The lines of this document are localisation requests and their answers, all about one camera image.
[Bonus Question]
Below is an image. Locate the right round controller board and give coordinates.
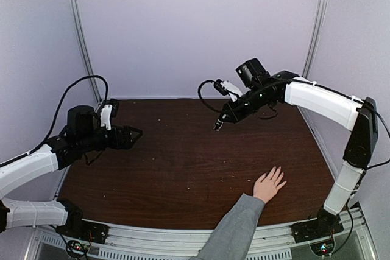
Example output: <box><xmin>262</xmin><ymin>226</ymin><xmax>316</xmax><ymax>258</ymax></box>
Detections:
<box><xmin>311</xmin><ymin>241</ymin><xmax>335</xmax><ymax>256</ymax></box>

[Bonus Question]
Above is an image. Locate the left round controller board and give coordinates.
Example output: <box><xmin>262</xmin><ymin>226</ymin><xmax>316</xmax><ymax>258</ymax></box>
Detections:
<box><xmin>66</xmin><ymin>240</ymin><xmax>88</xmax><ymax>258</ymax></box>

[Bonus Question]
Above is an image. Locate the round controller board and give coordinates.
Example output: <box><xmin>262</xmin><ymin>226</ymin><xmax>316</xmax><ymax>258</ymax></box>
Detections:
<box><xmin>66</xmin><ymin>240</ymin><xmax>88</xmax><ymax>258</ymax></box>
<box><xmin>311</xmin><ymin>241</ymin><xmax>335</xmax><ymax>256</ymax></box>

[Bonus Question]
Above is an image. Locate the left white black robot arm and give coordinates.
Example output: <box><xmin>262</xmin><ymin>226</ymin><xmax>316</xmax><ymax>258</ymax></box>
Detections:
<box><xmin>1</xmin><ymin>104</ymin><xmax>143</xmax><ymax>238</ymax></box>

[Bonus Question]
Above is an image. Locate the aluminium corner post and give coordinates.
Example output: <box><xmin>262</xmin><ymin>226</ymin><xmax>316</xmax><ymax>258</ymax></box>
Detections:
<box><xmin>63</xmin><ymin>0</ymin><xmax>102</xmax><ymax>104</ymax></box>
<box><xmin>302</xmin><ymin>0</ymin><xmax>328</xmax><ymax>78</ymax></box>

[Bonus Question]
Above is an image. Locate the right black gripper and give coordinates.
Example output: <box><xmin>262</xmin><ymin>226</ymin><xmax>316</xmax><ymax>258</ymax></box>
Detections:
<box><xmin>220</xmin><ymin>85</ymin><xmax>274</xmax><ymax>123</ymax></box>

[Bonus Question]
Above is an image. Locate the right black camera cable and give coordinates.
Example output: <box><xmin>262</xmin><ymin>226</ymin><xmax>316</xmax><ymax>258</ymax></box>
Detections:
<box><xmin>197</xmin><ymin>79</ymin><xmax>228</xmax><ymax>114</ymax></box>

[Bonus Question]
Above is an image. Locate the black camera cable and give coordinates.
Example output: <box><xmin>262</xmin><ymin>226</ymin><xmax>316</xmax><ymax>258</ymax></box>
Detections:
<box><xmin>45</xmin><ymin>75</ymin><xmax>110</xmax><ymax>151</ymax></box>
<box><xmin>197</xmin><ymin>79</ymin><xmax>228</xmax><ymax>114</ymax></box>

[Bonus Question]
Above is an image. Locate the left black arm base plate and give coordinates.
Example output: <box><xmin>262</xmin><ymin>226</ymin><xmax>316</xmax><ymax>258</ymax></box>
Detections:
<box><xmin>57</xmin><ymin>220</ymin><xmax>109</xmax><ymax>244</ymax></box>

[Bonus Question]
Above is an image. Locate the grey sleeved forearm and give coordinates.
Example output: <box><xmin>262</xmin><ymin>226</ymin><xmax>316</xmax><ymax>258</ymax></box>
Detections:
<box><xmin>191</xmin><ymin>194</ymin><xmax>265</xmax><ymax>260</ymax></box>

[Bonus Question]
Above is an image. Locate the right aluminium corner post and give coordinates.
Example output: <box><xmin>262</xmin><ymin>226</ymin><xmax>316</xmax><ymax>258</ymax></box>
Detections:
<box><xmin>302</xmin><ymin>0</ymin><xmax>328</xmax><ymax>78</ymax></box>

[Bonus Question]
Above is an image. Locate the aluminium front frame rail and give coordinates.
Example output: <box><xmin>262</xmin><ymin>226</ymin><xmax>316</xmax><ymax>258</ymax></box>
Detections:
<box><xmin>24</xmin><ymin>208</ymin><xmax>378</xmax><ymax>259</ymax></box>

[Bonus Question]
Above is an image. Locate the left black camera cable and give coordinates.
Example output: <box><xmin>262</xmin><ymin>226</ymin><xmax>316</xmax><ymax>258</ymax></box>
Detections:
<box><xmin>45</xmin><ymin>75</ymin><xmax>110</xmax><ymax>151</ymax></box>

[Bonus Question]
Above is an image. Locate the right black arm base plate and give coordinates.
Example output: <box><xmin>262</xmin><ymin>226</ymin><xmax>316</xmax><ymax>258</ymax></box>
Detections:
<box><xmin>291</xmin><ymin>219</ymin><xmax>344</xmax><ymax>243</ymax></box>

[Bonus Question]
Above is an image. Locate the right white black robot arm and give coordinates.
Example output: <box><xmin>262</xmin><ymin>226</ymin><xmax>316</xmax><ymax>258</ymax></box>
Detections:
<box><xmin>213</xmin><ymin>58</ymin><xmax>378</xmax><ymax>237</ymax></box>

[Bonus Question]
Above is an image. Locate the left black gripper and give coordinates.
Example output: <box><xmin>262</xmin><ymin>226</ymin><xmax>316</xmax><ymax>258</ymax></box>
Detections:
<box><xmin>78</xmin><ymin>124</ymin><xmax>143</xmax><ymax>153</ymax></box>

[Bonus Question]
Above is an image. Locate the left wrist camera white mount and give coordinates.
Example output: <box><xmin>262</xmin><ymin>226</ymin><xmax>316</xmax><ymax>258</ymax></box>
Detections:
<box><xmin>95</xmin><ymin>99</ymin><xmax>119</xmax><ymax>130</ymax></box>

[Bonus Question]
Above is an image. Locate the person's bare hand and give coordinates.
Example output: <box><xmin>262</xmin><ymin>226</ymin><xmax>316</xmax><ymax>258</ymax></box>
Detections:
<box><xmin>253</xmin><ymin>166</ymin><xmax>287</xmax><ymax>203</ymax></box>

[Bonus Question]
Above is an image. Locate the left aluminium corner post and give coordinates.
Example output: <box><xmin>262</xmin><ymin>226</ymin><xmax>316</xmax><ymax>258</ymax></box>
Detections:
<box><xmin>63</xmin><ymin>0</ymin><xmax>102</xmax><ymax>104</ymax></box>

